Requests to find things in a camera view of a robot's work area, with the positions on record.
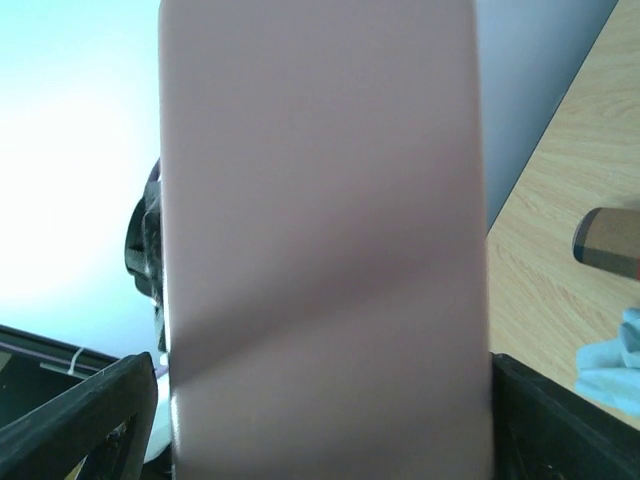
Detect pink glasses case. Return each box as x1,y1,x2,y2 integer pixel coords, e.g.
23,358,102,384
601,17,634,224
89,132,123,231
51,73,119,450
159,1,493,479

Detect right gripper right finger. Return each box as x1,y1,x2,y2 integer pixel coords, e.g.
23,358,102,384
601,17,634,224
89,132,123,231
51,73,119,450
492,354,639,480

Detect brown plaid glasses case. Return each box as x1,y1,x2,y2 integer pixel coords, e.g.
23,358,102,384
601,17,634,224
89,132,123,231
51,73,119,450
572,207,639,280

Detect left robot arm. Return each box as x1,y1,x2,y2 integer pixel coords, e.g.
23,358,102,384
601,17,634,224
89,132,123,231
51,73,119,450
124,160,167,353

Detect blue cleaning cloth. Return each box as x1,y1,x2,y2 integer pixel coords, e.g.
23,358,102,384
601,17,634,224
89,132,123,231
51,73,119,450
574,308,639,418

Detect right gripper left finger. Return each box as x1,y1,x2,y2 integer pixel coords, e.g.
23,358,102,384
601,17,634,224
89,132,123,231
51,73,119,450
1,353,156,479

